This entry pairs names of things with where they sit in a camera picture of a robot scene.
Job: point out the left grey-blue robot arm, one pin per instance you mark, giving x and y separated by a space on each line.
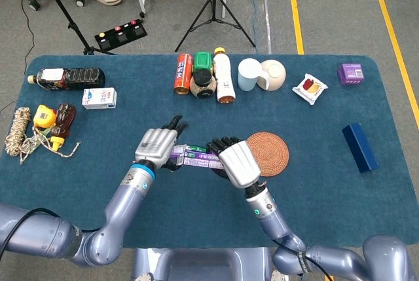
127 202

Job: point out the small purple box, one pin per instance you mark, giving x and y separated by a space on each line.
351 74

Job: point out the blue felt table mat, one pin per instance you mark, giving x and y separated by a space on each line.
196 110

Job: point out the grey-blue robot torso base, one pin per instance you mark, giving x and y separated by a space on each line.
203 264

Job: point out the long dark blue box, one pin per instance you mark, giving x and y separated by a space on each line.
360 146

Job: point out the black slanted tripod stand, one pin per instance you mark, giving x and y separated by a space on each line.
70 25

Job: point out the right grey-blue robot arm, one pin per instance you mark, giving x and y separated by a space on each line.
278 225

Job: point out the white can brown lid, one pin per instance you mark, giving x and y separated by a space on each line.
224 78

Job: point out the cream ceramic bowl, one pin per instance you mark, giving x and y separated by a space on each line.
275 74

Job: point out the orange drink can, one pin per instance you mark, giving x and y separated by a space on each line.
183 74

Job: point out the green lidded container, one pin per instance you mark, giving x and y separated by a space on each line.
203 60

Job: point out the light blue plastic cup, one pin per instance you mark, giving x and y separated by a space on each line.
248 74

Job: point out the white red snack packet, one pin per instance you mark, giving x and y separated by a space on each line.
310 88

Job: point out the purple green toothpaste box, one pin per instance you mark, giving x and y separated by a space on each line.
196 162

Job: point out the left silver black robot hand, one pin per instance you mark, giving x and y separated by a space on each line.
155 146

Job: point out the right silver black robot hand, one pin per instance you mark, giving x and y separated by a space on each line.
239 163

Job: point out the black foot pedal board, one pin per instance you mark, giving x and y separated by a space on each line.
121 35

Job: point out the glass jar black lid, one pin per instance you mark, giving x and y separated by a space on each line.
203 84

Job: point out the yellow tape measure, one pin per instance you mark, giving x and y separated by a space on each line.
44 115

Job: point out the white blue carton box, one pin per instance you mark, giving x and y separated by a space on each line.
98 98

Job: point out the round woven rattan coaster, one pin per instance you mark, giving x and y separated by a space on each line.
271 153

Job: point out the dark tea bottle red label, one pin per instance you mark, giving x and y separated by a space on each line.
82 78

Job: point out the red snack package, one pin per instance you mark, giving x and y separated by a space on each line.
65 117

